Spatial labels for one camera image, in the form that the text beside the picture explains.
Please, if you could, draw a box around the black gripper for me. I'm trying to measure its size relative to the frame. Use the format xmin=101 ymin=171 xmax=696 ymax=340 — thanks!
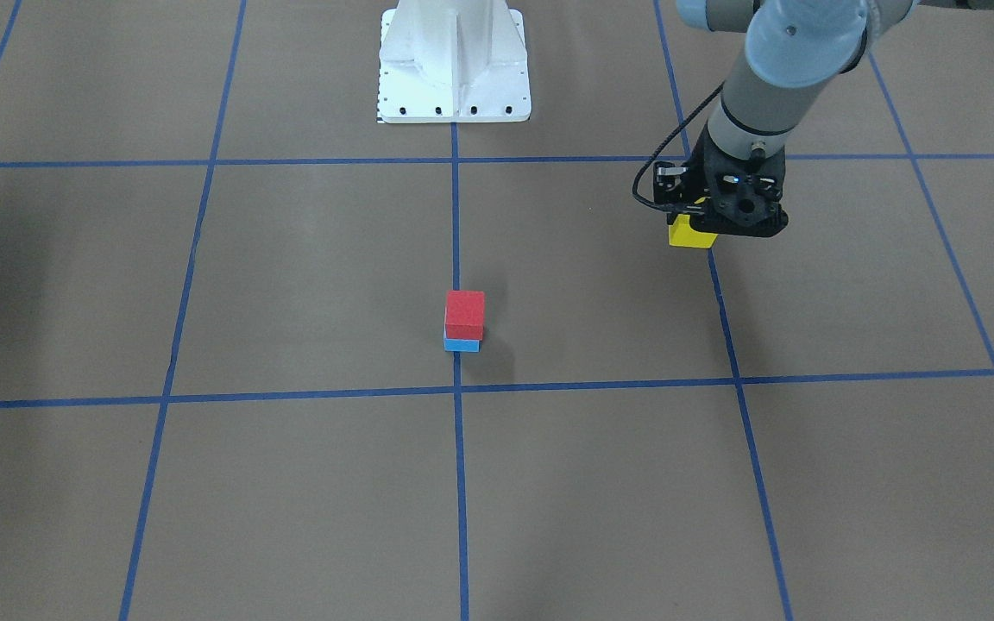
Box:
xmin=690 ymin=129 xmax=788 ymax=227

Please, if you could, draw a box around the yellow block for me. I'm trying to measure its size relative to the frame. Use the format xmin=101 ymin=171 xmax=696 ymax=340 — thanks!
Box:
xmin=667 ymin=215 xmax=718 ymax=250

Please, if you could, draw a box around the red block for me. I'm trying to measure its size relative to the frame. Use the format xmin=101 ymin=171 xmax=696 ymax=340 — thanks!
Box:
xmin=444 ymin=290 xmax=486 ymax=342

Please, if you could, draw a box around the blue block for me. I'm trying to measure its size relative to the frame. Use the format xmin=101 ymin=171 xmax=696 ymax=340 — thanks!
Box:
xmin=443 ymin=329 xmax=481 ymax=353

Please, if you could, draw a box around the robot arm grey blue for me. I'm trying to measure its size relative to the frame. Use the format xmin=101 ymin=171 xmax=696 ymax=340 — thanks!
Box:
xmin=676 ymin=1 xmax=915 ymax=237

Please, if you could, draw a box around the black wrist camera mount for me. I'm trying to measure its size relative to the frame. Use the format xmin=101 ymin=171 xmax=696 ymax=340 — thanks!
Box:
xmin=651 ymin=154 xmax=790 ymax=237

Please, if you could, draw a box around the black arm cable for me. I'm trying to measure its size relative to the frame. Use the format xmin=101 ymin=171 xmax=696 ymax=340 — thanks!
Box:
xmin=632 ymin=83 xmax=726 ymax=213

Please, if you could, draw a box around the white camera pedestal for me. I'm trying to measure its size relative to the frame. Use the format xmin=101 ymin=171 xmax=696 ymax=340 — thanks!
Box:
xmin=376 ymin=1 xmax=532 ymax=123

